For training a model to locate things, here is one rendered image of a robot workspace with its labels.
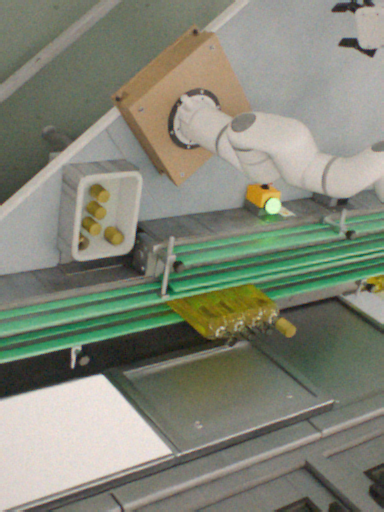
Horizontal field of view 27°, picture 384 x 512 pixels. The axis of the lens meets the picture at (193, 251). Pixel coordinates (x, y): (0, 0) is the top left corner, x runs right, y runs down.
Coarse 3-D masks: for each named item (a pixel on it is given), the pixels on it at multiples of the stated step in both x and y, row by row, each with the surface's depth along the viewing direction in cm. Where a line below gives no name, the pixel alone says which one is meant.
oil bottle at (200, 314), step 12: (168, 300) 209; (180, 300) 204; (192, 300) 203; (204, 300) 204; (180, 312) 205; (192, 312) 200; (204, 312) 198; (216, 312) 199; (192, 324) 201; (204, 324) 197; (216, 324) 195; (204, 336) 198; (216, 336) 196
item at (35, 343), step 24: (360, 264) 252; (264, 288) 228; (288, 288) 229; (312, 288) 232; (144, 312) 205; (168, 312) 207; (24, 336) 186; (48, 336) 189; (72, 336) 190; (96, 336) 191; (0, 360) 177
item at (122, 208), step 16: (96, 176) 185; (112, 176) 187; (128, 176) 190; (80, 192) 184; (112, 192) 199; (128, 192) 197; (80, 208) 186; (112, 208) 201; (128, 208) 198; (80, 224) 197; (112, 224) 203; (128, 224) 199; (96, 240) 201; (128, 240) 201; (80, 256) 193; (96, 256) 196
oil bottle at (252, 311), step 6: (228, 288) 211; (234, 288) 211; (222, 294) 209; (228, 294) 208; (234, 294) 208; (240, 294) 209; (234, 300) 206; (240, 300) 206; (246, 300) 207; (252, 300) 207; (240, 306) 204; (246, 306) 204; (252, 306) 204; (258, 306) 205; (246, 312) 202; (252, 312) 202; (258, 312) 203; (246, 318) 202; (252, 318) 202; (246, 324) 203; (252, 324) 202
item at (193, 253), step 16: (320, 224) 232; (352, 224) 237; (368, 224) 238; (224, 240) 212; (240, 240) 213; (256, 240) 216; (272, 240) 217; (288, 240) 218; (304, 240) 220; (176, 256) 199; (192, 256) 200; (208, 256) 201; (224, 256) 204
